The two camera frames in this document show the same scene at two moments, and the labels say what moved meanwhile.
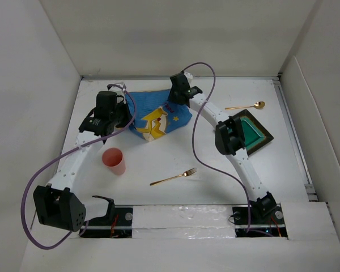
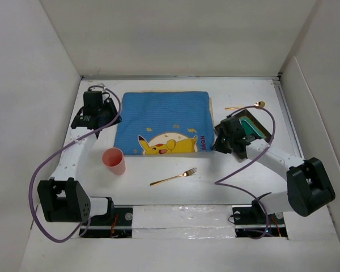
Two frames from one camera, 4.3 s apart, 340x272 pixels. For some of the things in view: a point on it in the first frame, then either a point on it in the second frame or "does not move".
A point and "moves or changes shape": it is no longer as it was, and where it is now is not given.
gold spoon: (258, 105) does not move
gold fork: (189, 172) does not move
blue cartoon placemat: (155, 114) moves or changes shape
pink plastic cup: (113, 158) does not move
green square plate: (255, 135) does not move
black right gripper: (171, 97) → (218, 147)
